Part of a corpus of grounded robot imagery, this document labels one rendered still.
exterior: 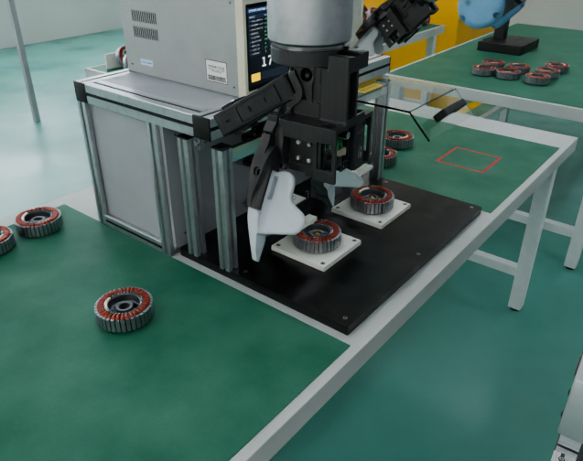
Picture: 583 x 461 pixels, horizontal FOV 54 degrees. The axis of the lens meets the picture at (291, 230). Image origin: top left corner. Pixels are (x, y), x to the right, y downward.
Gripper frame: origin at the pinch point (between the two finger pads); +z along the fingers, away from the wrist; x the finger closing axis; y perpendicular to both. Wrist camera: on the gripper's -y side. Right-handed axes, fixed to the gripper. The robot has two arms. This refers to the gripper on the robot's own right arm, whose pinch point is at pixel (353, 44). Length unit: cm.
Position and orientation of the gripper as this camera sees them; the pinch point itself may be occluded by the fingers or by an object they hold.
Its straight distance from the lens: 137.3
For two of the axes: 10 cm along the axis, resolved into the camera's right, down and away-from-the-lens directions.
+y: 5.5, 8.3, -0.4
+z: -5.5, 4.0, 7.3
